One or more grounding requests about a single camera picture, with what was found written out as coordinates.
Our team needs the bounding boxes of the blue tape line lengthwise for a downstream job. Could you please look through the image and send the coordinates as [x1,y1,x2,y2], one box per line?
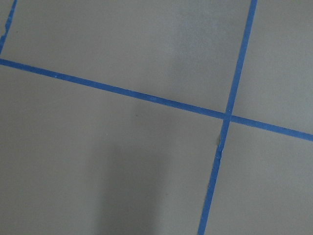
[197,0,257,235]

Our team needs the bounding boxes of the blue tape line crosswise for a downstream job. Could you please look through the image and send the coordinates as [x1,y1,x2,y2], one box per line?
[0,59,313,141]

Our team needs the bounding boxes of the blue tape line far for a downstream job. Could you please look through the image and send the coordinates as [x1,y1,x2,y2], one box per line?
[0,0,18,52]

